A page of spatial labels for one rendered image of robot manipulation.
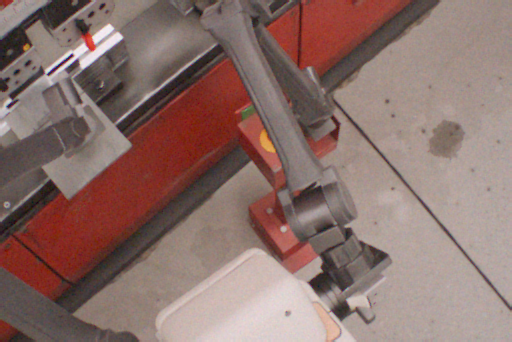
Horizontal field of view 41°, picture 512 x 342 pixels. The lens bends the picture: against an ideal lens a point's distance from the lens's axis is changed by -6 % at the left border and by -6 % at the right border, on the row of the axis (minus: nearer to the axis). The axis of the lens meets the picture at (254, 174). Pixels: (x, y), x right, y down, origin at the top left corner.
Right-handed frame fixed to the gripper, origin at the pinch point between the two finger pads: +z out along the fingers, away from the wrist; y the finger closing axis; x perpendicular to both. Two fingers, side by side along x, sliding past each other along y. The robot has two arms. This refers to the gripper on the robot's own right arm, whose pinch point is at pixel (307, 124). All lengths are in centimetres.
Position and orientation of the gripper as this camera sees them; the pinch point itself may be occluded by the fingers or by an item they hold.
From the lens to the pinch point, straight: 182.0
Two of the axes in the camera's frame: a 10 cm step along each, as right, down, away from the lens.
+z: -1.2, 1.4, 9.8
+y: -5.6, -8.2, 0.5
